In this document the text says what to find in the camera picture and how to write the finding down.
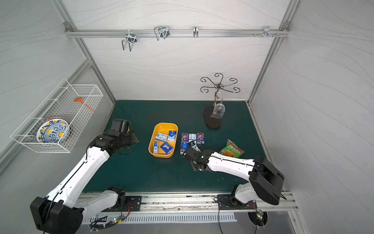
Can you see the black metal glass stand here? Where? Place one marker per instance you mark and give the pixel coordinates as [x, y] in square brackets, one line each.
[210, 121]

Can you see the green snack bag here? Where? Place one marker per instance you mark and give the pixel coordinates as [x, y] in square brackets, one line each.
[231, 150]

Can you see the aluminium top rail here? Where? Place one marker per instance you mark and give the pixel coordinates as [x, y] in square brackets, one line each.
[174, 33]

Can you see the yellow plastic storage box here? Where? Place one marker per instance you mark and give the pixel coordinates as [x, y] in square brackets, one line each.
[163, 127]

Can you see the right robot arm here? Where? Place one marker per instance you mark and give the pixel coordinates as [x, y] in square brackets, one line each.
[264, 180]

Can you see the green table mat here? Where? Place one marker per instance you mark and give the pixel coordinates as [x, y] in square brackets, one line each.
[134, 169]

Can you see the metal double hook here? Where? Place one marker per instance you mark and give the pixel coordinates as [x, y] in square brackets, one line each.
[161, 32]
[129, 41]

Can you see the small metal hook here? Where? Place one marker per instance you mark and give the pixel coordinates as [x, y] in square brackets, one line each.
[195, 31]

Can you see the clear wine glass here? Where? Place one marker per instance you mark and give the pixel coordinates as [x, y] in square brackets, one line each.
[219, 110]

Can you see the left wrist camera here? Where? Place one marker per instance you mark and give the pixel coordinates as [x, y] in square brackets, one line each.
[121, 126]

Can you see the orange plastic spoon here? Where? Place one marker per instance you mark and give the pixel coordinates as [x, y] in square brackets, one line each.
[80, 100]

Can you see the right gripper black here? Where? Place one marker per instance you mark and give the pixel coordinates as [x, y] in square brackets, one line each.
[188, 152]

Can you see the dark purple tissue pack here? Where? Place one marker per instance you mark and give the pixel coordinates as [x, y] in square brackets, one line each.
[200, 138]

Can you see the metal hook right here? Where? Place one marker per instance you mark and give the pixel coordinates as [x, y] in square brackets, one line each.
[266, 33]

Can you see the metal double hook middle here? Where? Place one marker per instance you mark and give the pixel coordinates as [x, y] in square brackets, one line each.
[161, 32]

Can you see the white wire basket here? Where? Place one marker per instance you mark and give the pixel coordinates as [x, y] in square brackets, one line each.
[60, 103]

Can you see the light blue anime tissue pack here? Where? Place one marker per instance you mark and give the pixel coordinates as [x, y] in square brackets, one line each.
[161, 137]

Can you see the purple anime tissue pack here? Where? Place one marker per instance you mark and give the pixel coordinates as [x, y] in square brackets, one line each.
[185, 137]

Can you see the blue Tempo tissue pack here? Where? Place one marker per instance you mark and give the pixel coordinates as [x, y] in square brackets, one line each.
[166, 148]

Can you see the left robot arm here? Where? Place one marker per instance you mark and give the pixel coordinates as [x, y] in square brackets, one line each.
[60, 212]

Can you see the blue yellow patterned plate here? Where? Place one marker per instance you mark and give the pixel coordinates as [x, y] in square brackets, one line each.
[54, 130]

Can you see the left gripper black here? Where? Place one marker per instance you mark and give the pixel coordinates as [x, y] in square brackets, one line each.
[130, 139]

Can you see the metal double hook left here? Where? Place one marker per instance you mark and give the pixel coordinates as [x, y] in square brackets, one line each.
[129, 41]

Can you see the blue orange tissue pack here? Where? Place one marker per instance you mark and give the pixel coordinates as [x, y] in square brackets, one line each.
[183, 147]

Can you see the blue white tissue pack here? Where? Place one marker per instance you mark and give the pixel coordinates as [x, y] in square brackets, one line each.
[172, 136]

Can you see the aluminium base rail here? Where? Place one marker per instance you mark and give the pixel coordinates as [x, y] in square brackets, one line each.
[194, 202]

